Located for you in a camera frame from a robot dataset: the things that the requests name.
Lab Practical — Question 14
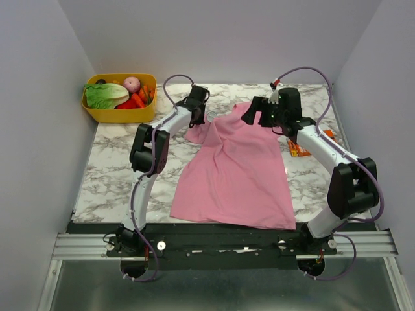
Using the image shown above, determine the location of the red toy pepper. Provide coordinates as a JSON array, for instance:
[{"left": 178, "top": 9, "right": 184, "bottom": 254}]
[{"left": 115, "top": 93, "right": 147, "bottom": 109}]

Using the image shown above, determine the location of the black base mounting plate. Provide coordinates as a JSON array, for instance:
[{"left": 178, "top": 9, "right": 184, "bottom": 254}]
[{"left": 67, "top": 222, "right": 337, "bottom": 271}]

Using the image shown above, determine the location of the aluminium frame rail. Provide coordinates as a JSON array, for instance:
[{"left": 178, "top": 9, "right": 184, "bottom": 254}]
[{"left": 52, "top": 231, "right": 398, "bottom": 260}]

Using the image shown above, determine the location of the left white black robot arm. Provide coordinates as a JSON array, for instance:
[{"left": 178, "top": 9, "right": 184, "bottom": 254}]
[{"left": 116, "top": 85, "right": 210, "bottom": 256}]

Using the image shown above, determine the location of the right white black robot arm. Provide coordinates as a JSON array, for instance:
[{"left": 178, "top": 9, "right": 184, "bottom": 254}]
[{"left": 241, "top": 87, "right": 384, "bottom": 254}]

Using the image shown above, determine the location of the pink t-shirt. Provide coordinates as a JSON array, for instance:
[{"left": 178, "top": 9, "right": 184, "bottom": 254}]
[{"left": 171, "top": 102, "right": 296, "bottom": 230}]

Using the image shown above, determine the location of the green toy lettuce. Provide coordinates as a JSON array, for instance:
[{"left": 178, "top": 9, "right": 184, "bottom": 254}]
[{"left": 84, "top": 83, "right": 130, "bottom": 109}]

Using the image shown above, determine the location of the pink toy onion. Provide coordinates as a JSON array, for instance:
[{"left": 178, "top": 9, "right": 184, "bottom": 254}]
[{"left": 123, "top": 76, "right": 141, "bottom": 93}]

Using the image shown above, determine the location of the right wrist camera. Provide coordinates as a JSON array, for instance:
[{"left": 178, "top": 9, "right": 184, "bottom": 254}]
[{"left": 268, "top": 79, "right": 280, "bottom": 104}]

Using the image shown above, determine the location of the orange black packet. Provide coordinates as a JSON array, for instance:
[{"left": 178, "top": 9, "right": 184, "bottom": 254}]
[{"left": 286, "top": 130, "right": 338, "bottom": 157}]

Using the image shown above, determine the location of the round blue yellow brooch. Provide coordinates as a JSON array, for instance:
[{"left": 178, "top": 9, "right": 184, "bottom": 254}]
[{"left": 207, "top": 111, "right": 217, "bottom": 122}]

